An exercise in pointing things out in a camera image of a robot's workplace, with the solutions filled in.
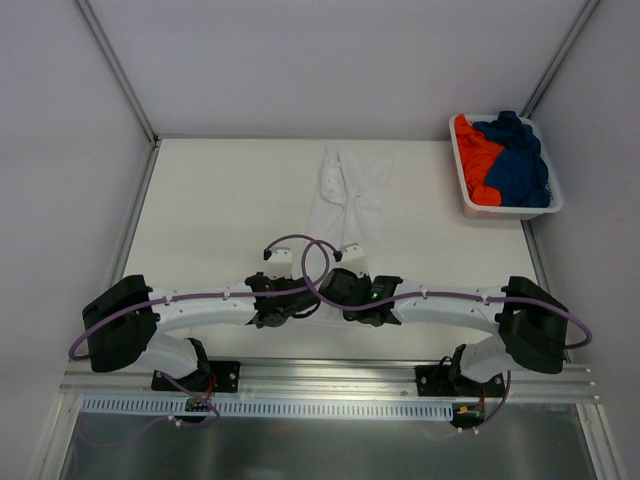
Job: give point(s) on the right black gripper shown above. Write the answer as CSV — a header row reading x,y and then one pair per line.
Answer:
x,y
335,288

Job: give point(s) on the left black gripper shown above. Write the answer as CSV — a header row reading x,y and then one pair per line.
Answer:
x,y
288,304

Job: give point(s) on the white t shirt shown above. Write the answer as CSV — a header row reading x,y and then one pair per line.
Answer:
x,y
348,203

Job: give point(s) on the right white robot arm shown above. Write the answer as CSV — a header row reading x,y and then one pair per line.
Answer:
x,y
525,326

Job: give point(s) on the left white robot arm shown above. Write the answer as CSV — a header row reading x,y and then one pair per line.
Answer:
x,y
131,323

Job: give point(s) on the white plastic basket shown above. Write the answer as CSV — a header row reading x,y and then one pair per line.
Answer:
x,y
474,211

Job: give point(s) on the orange t shirt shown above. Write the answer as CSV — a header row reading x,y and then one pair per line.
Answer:
x,y
477,156

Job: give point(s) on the blue t shirt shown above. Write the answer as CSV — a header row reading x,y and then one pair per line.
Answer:
x,y
519,173

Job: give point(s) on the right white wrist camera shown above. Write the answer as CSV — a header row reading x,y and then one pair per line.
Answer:
x,y
353,259

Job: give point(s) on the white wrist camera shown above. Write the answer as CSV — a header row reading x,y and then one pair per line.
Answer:
x,y
353,259
277,263

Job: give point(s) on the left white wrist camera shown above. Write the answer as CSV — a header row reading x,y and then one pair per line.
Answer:
x,y
277,263

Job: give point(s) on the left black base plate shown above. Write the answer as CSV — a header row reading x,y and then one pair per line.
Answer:
x,y
218,376

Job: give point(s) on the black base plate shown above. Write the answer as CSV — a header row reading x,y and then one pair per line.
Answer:
x,y
218,376
445,381

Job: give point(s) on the aluminium mounting rail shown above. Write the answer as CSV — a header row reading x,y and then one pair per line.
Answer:
x,y
344,380

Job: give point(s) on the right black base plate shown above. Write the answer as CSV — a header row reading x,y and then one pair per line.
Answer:
x,y
445,381

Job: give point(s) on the white slotted cable duct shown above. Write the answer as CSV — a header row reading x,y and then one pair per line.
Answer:
x,y
271,408

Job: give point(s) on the left aluminium frame post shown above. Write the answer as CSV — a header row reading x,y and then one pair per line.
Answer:
x,y
96,30

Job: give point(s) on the aluminium frame post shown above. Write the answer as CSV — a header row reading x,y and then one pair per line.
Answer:
x,y
561,54
96,30

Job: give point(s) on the right aluminium frame post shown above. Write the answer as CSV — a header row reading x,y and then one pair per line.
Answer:
x,y
561,54

